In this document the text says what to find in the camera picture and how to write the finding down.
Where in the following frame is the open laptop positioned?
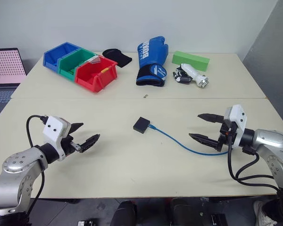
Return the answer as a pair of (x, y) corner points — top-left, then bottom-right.
(0, 48), (28, 121)

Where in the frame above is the black fabric wrist wrap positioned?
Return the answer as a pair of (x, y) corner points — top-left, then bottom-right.
(102, 48), (133, 68)

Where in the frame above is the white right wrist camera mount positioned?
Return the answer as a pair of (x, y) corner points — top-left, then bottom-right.
(224, 104), (249, 149)

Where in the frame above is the green plastic storage bin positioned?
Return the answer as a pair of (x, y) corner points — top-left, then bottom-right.
(58, 48), (100, 82)

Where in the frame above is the blue boxing glove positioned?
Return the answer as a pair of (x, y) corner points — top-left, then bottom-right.
(135, 36), (169, 87)

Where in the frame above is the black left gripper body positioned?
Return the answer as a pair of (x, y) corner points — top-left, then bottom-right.
(61, 127), (82, 158)

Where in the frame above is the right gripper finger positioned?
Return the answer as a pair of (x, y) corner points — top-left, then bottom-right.
(188, 133), (219, 149)
(197, 113), (225, 123)

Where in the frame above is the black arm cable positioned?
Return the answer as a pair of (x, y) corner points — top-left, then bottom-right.
(227, 127), (280, 190)
(25, 114), (49, 218)

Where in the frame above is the green foam block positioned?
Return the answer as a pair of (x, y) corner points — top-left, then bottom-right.
(172, 50), (211, 72)

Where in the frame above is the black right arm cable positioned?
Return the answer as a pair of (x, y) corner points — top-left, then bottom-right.
(227, 127), (280, 190)

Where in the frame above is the blue plastic storage bin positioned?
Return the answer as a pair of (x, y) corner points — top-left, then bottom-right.
(43, 41), (80, 73)

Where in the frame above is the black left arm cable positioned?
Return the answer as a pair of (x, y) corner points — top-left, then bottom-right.
(25, 114), (49, 218)

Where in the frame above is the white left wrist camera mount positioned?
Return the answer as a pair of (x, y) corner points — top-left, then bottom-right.
(42, 115), (69, 162)

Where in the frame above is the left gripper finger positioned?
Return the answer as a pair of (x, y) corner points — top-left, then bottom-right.
(69, 122), (84, 137)
(80, 134), (101, 154)

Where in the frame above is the blue cable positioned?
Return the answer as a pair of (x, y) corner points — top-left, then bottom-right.
(148, 124), (229, 156)

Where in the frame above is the red plastic storage bin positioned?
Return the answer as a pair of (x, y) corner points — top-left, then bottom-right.
(75, 56), (119, 94)

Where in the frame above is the white shoe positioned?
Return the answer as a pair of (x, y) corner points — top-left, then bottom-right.
(253, 200), (278, 226)

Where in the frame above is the small black box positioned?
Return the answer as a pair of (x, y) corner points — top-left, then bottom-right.
(133, 116), (150, 134)
(77, 219), (98, 226)
(210, 213), (228, 226)

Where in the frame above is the white robotic hand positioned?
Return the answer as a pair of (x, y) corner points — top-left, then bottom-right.
(172, 63), (210, 89)

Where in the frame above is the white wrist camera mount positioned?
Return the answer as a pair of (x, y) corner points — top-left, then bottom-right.
(42, 115), (69, 162)
(224, 104), (249, 149)

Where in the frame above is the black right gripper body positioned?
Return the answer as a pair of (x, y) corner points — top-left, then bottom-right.
(216, 119), (238, 152)

